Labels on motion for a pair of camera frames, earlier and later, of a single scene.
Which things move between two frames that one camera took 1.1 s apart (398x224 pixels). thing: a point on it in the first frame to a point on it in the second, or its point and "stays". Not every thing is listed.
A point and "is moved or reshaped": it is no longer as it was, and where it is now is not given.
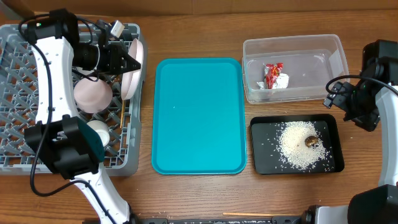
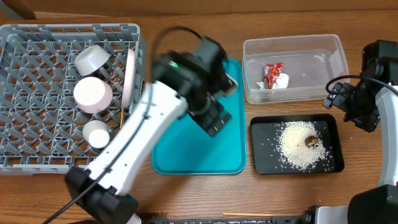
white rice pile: x=292 y=137 stays
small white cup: x=102 y=130 stays
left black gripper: x=112 y=61 to x=214 y=119
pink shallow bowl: x=92 y=97 stays
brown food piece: x=310 y=140 stays
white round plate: x=130 y=80 is moved or reshaped
